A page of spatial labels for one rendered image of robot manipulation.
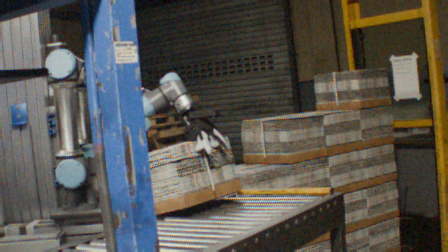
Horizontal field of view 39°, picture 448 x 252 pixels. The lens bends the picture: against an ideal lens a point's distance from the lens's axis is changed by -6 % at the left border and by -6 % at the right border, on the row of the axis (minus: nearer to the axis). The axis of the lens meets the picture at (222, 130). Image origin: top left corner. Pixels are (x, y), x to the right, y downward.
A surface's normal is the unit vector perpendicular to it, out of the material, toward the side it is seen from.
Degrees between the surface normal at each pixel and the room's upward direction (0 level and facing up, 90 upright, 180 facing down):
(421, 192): 90
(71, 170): 97
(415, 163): 90
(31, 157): 90
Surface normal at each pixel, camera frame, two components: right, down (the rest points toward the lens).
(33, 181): 0.04, 0.05
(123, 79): 0.83, -0.06
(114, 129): -0.55, 0.10
